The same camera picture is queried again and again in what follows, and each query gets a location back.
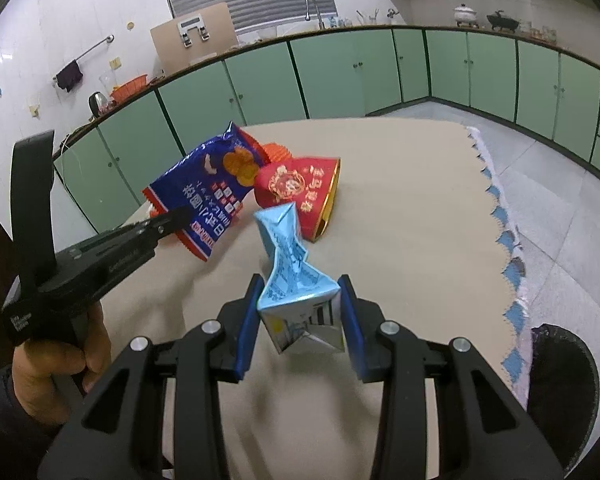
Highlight white pot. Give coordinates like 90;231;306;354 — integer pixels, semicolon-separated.
454;3;481;27

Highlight green lower cabinets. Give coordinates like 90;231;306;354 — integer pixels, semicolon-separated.
52;24;600;241

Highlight orange foam net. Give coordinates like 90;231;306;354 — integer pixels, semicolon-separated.
257;142;292;167

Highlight light blue drink carton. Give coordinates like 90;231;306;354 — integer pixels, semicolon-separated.
252;201;346;356

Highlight orange basket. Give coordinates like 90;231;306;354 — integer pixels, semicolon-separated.
110;74;149;103

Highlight blue snack bag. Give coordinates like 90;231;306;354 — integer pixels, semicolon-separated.
142;121;271;263

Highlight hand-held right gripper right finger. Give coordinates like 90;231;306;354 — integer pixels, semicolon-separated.
337;274;566;480

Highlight metal faucet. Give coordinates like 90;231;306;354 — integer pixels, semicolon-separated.
305;0;326;30

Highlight person's left hand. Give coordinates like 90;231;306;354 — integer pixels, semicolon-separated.
11;302;112;433

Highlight clear plastic pitcher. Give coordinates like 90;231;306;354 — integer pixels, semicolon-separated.
99;71;118;106

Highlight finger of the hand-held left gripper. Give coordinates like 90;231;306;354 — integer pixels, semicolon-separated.
139;204;193;248

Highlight person's left forearm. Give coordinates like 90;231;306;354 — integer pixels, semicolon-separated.
0;365;81;480

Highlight beige tablecloth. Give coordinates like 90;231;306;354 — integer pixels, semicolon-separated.
100;117;523;480

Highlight white blue scalloped lace cloth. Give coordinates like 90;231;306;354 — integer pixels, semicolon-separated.
462;125;533;406

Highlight black trash bin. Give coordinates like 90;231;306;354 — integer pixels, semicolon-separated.
526;323;600;466

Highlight steel electric kettle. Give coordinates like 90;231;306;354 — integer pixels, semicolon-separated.
88;91;108;121

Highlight black wok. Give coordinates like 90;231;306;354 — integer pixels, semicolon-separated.
486;10;521;31

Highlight red gold packet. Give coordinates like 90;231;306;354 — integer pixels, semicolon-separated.
252;156;342;245

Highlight metal towel rail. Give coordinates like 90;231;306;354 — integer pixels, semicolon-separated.
52;34;116;83

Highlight brown water dispenser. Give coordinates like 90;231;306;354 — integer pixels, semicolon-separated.
150;2;238;77

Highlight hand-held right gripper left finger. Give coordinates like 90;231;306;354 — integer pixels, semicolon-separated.
36;274;266;480

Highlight dark towel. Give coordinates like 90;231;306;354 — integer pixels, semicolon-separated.
55;60;84;93

